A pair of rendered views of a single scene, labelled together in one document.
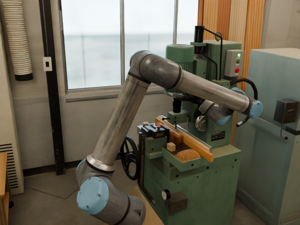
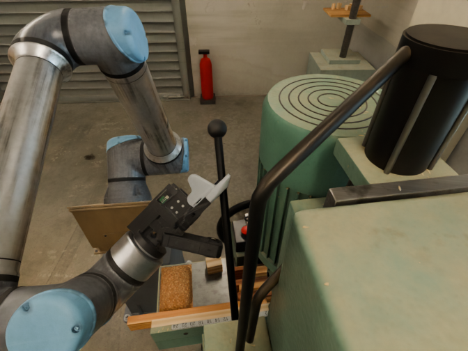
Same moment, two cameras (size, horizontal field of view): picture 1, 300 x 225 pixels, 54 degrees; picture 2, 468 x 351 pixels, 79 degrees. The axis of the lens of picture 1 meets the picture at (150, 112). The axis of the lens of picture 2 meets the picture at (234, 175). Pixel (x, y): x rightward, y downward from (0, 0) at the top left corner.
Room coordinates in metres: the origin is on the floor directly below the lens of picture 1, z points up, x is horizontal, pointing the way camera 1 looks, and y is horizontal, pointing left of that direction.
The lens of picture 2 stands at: (1.82, -0.53, 1.68)
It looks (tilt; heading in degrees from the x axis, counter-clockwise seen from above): 42 degrees down; 110
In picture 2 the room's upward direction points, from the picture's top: straight up
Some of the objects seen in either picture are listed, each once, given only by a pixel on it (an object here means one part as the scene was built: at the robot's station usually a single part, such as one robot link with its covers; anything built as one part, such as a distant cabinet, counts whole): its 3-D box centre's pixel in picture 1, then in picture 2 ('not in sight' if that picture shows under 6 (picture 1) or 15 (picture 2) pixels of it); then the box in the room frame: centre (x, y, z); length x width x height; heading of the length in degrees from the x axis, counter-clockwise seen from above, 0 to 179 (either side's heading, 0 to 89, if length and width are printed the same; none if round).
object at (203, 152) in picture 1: (180, 136); (259, 305); (1.78, -0.20, 0.92); 0.67 x 0.02 x 0.04; 28
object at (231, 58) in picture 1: (234, 63); not in sight; (1.85, -0.53, 1.40); 0.10 x 0.06 x 0.16; 118
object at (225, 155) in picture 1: (189, 151); not in sight; (1.89, -0.28, 0.76); 0.57 x 0.45 x 0.09; 118
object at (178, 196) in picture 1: (175, 202); not in sight; (1.53, -0.17, 0.58); 0.12 x 0.08 x 0.08; 118
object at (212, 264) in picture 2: (171, 147); (214, 264); (1.62, -0.13, 0.92); 0.04 x 0.03 x 0.04; 34
